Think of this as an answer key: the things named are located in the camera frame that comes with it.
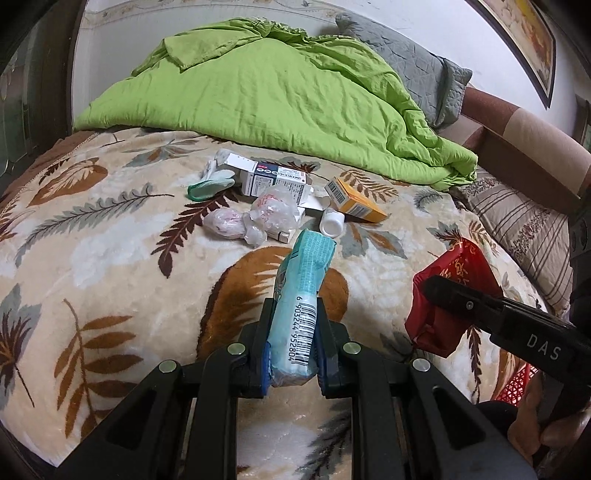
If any brown padded headboard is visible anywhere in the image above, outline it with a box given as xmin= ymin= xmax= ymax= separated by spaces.
xmin=438 ymin=87 xmax=590 ymax=215

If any green quilt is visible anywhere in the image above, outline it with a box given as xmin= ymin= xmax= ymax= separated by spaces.
xmin=74 ymin=18 xmax=478 ymax=191

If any right hand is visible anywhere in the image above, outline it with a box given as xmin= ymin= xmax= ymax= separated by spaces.
xmin=506 ymin=377 xmax=591 ymax=471

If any red foil wrapper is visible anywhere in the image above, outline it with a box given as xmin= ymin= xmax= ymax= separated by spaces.
xmin=405 ymin=237 xmax=503 ymax=358

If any white blue medicine box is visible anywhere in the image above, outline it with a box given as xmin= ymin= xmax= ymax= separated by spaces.
xmin=216 ymin=152 xmax=312 ymax=207

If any small white bottle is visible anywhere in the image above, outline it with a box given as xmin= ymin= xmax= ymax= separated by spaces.
xmin=318 ymin=207 xmax=345 ymax=239

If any leaf-patterned beige blanket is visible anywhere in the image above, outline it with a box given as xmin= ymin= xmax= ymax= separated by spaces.
xmin=1 ymin=128 xmax=544 ymax=479

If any framed wall picture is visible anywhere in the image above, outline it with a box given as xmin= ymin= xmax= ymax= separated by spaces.
xmin=467 ymin=0 xmax=556 ymax=109

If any orange medicine box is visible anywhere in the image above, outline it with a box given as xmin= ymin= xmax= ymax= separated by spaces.
xmin=325 ymin=178 xmax=388 ymax=223

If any teal tissue pack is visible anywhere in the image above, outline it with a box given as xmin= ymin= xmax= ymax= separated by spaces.
xmin=267 ymin=230 xmax=335 ymax=387

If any crumpled clear plastic bag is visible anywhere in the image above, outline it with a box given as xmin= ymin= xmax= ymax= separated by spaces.
xmin=202 ymin=186 xmax=301 ymax=247

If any striped brown pillow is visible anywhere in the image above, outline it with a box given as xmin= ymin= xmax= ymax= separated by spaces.
xmin=450 ymin=168 xmax=573 ymax=317

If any grey quilted pillow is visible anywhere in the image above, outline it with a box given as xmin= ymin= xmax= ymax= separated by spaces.
xmin=335 ymin=13 xmax=473 ymax=130

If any red plastic basket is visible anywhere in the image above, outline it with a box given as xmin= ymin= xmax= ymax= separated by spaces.
xmin=492 ymin=360 xmax=538 ymax=407

